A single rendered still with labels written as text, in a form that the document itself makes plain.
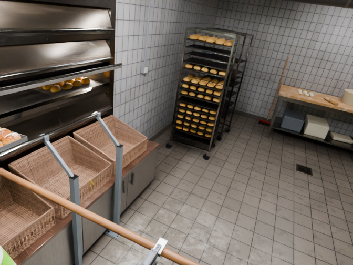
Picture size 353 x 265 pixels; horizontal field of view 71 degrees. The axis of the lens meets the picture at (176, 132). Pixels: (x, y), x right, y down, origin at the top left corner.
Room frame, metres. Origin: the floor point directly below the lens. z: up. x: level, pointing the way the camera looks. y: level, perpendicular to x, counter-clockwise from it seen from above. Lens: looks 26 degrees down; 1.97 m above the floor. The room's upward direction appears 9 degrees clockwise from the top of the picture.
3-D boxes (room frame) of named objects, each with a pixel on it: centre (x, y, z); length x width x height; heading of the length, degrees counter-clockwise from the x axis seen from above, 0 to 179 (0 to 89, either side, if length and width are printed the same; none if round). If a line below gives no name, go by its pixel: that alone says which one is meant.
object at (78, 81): (2.30, 1.29, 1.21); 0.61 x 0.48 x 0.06; 70
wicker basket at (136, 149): (2.10, 0.61, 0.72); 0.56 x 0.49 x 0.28; 159
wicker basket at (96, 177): (1.53, 0.81, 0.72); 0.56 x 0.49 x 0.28; 160
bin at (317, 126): (4.46, -2.61, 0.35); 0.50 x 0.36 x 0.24; 161
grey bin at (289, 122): (4.61, -2.21, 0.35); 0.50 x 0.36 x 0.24; 160
